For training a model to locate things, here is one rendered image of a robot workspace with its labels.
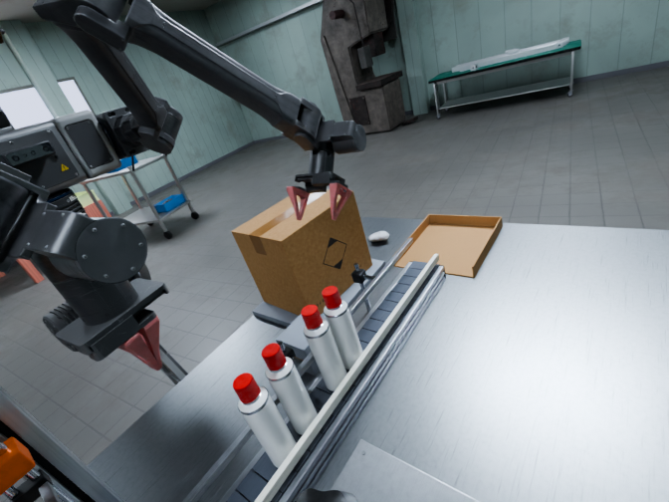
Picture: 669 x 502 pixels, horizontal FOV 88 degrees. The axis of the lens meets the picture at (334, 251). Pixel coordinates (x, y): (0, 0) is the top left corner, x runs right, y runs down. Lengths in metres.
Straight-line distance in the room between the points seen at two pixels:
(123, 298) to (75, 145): 0.71
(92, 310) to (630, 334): 0.93
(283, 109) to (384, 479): 0.68
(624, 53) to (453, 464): 7.37
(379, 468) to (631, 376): 0.49
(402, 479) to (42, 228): 0.58
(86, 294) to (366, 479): 0.49
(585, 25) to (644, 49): 0.93
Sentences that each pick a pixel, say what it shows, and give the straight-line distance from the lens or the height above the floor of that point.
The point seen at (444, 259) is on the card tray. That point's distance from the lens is 1.16.
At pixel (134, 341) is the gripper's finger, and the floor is 1.27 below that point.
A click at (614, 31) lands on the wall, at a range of 7.68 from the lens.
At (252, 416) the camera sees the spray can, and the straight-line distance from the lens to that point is 0.61.
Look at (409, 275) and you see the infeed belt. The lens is 1.03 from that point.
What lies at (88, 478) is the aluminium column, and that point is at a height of 1.06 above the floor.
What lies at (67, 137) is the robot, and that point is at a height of 1.48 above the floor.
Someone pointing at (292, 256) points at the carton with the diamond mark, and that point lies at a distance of 0.90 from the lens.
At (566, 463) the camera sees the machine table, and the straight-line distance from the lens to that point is 0.74.
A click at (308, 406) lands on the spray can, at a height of 0.94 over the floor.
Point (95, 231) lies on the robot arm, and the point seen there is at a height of 1.40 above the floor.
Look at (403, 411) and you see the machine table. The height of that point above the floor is 0.83.
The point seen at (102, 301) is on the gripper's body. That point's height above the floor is 1.32.
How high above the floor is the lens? 1.47
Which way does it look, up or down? 28 degrees down
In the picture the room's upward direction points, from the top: 18 degrees counter-clockwise
